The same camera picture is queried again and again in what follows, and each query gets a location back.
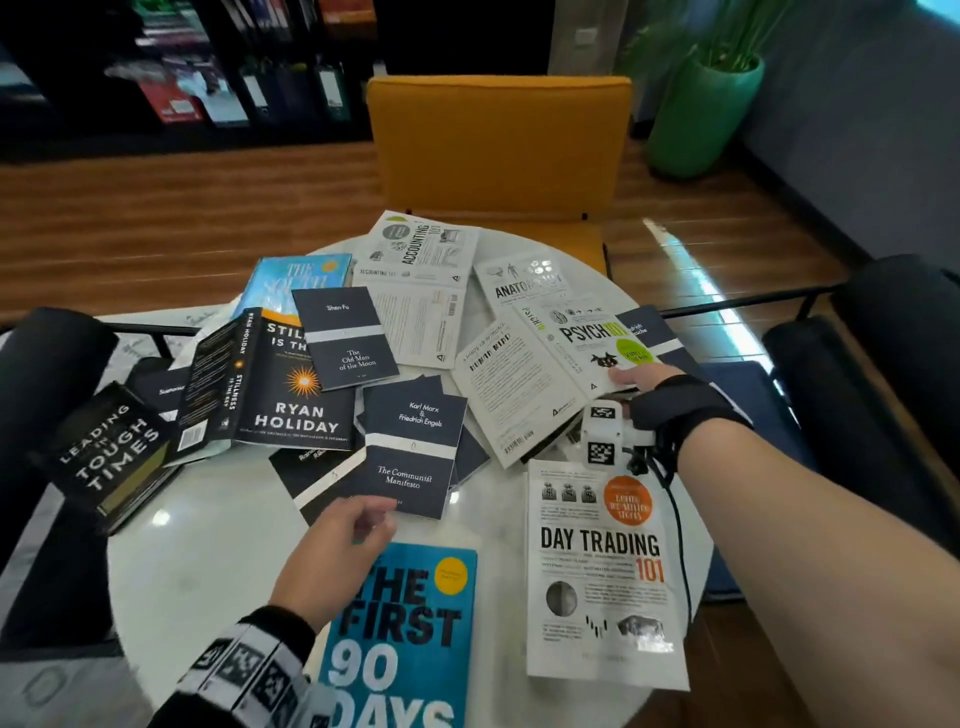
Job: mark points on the person's right hand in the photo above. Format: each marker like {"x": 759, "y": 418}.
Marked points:
{"x": 675, "y": 409}

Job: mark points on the person's left hand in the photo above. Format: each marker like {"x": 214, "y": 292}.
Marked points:
{"x": 322, "y": 559}

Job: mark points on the person's left thumb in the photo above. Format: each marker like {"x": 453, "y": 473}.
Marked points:
{"x": 381, "y": 534}

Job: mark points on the person's right fingers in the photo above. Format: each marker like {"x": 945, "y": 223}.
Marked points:
{"x": 645, "y": 377}

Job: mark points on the small black white-striped paperback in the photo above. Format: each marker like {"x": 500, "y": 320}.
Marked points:
{"x": 412, "y": 450}

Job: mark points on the person's right forearm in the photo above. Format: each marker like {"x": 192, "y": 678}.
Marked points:
{"x": 825, "y": 570}

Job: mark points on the person's left forearm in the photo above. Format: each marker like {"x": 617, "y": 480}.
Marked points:
{"x": 225, "y": 675}

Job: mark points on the small dark blue paperback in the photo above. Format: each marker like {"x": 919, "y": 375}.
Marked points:
{"x": 656, "y": 330}

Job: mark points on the small black paperback book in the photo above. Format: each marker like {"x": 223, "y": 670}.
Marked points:
{"x": 311, "y": 476}
{"x": 471, "y": 454}
{"x": 161, "y": 386}
{"x": 390, "y": 388}

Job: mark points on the open white book green label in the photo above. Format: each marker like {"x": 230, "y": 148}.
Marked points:
{"x": 547, "y": 360}

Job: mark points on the blue book with yellow circle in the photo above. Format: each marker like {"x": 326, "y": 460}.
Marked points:
{"x": 405, "y": 637}

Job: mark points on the white book with skeleton print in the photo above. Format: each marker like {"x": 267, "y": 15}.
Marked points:
{"x": 517, "y": 281}

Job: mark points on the black hardcover with sun print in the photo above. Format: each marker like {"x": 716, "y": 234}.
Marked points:
{"x": 277, "y": 397}

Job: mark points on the white marker wrist band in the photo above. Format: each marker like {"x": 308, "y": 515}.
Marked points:
{"x": 247, "y": 671}

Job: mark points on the small black paperback grey stripe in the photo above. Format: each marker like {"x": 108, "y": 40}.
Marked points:
{"x": 341, "y": 337}

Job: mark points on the white book with orange circle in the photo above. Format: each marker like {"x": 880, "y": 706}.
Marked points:
{"x": 600, "y": 577}

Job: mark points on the open white book grey print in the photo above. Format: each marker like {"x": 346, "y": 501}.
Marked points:
{"x": 420, "y": 285}

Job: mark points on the black armchair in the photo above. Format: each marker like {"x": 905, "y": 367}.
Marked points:
{"x": 892, "y": 352}
{"x": 45, "y": 367}

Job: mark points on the green plant pot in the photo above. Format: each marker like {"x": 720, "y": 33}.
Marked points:
{"x": 697, "y": 120}

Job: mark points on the light blue book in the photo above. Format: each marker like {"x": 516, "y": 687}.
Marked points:
{"x": 292, "y": 281}

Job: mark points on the yellow upholstered chair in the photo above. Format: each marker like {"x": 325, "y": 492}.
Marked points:
{"x": 499, "y": 150}

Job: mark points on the thick black book white lettering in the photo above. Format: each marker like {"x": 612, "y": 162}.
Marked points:
{"x": 105, "y": 457}

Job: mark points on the green leafy plant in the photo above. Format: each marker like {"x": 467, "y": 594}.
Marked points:
{"x": 720, "y": 34}

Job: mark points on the row of shelved books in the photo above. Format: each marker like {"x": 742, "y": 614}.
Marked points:
{"x": 225, "y": 75}

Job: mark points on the black bookshelf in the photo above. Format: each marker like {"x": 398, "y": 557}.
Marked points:
{"x": 90, "y": 127}

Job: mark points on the white wrist camera with markers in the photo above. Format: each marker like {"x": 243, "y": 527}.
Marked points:
{"x": 604, "y": 439}

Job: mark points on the white wall switch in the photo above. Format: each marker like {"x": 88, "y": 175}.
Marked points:
{"x": 585, "y": 37}

